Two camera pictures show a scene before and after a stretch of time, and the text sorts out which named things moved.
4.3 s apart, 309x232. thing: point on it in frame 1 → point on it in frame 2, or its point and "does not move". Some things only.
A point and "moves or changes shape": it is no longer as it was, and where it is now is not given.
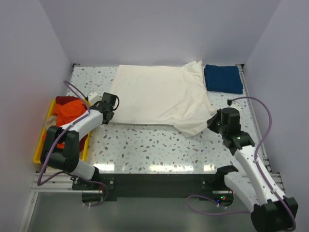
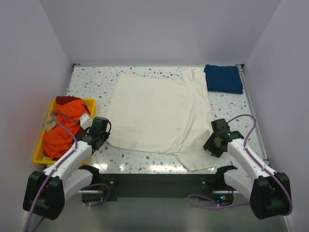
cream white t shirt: x=162 y=95 moves or changes shape
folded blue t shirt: x=223 y=79 does not move
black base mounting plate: x=151 y=185 does not move
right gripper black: x=210 y=123 → x=208 y=145
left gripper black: x=97 y=104 → x=105 y=135
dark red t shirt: x=62 y=100 does not move
